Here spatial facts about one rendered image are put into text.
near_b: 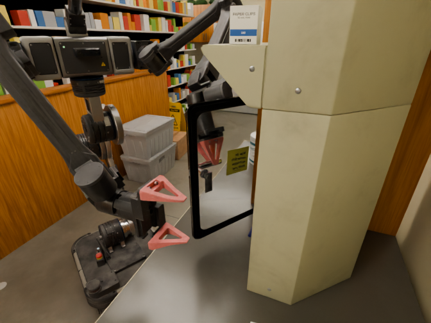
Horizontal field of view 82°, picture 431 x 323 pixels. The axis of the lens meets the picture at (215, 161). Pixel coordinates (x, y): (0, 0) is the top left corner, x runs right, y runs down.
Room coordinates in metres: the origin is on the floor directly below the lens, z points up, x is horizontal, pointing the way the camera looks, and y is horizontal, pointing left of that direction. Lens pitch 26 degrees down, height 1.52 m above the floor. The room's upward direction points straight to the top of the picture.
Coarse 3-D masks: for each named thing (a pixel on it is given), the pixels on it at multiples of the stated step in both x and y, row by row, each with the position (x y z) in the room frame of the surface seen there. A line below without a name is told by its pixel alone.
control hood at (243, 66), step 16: (208, 48) 0.46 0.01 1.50; (224, 48) 0.45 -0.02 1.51; (240, 48) 0.44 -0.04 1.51; (256, 48) 0.43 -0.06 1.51; (224, 64) 0.45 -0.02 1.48; (240, 64) 0.44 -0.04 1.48; (256, 64) 0.43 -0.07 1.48; (240, 80) 0.44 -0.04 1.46; (256, 80) 0.43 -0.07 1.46; (240, 96) 0.44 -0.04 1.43; (256, 96) 0.43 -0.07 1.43
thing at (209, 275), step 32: (160, 256) 0.53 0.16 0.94; (192, 256) 0.53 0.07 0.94; (224, 256) 0.53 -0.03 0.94; (384, 256) 0.53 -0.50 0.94; (128, 288) 0.43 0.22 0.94; (160, 288) 0.43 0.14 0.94; (192, 288) 0.43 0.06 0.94; (224, 288) 0.43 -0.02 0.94; (352, 288) 0.43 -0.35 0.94; (384, 288) 0.43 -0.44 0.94; (96, 320) 0.35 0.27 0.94; (128, 320) 0.35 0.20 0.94; (160, 320) 0.35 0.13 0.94; (192, 320) 0.35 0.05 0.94; (224, 320) 0.35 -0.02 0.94; (256, 320) 0.35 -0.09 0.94; (288, 320) 0.35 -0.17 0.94; (320, 320) 0.35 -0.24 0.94; (352, 320) 0.35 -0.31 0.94; (384, 320) 0.35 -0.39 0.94; (416, 320) 0.35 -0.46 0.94
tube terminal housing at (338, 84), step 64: (320, 0) 0.40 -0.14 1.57; (384, 0) 0.40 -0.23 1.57; (320, 64) 0.39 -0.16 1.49; (384, 64) 0.42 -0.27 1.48; (320, 128) 0.39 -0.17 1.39; (384, 128) 0.44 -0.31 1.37; (256, 192) 0.42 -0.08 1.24; (320, 192) 0.39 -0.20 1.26; (256, 256) 0.42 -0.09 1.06; (320, 256) 0.41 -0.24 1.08
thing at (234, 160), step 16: (208, 112) 0.57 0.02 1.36; (224, 112) 0.60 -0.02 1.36; (240, 112) 0.63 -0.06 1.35; (256, 112) 0.66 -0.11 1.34; (208, 128) 0.57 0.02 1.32; (224, 128) 0.60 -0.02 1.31; (240, 128) 0.63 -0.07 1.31; (256, 128) 0.66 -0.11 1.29; (208, 144) 0.57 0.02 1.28; (224, 144) 0.60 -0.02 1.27; (240, 144) 0.63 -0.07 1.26; (256, 144) 0.66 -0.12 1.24; (208, 160) 0.57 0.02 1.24; (224, 160) 0.60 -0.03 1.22; (240, 160) 0.63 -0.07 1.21; (256, 160) 0.67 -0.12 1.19; (224, 176) 0.60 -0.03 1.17; (240, 176) 0.63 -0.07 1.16; (256, 176) 0.67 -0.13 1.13; (208, 192) 0.57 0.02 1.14; (224, 192) 0.60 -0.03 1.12; (240, 192) 0.64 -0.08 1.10; (208, 208) 0.57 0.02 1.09; (224, 208) 0.60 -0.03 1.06; (240, 208) 0.64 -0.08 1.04; (192, 224) 0.54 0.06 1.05; (208, 224) 0.57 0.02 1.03
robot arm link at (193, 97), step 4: (204, 88) 0.70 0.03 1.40; (192, 92) 0.71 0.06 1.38; (196, 92) 0.69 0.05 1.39; (200, 92) 0.69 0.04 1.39; (188, 96) 0.69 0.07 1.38; (192, 96) 0.68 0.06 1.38; (196, 96) 0.68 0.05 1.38; (200, 96) 0.68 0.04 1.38; (188, 100) 0.69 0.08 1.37; (192, 100) 0.68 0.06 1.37; (196, 100) 0.68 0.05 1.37; (200, 100) 0.68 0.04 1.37; (204, 100) 0.68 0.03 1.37; (188, 104) 0.69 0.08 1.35
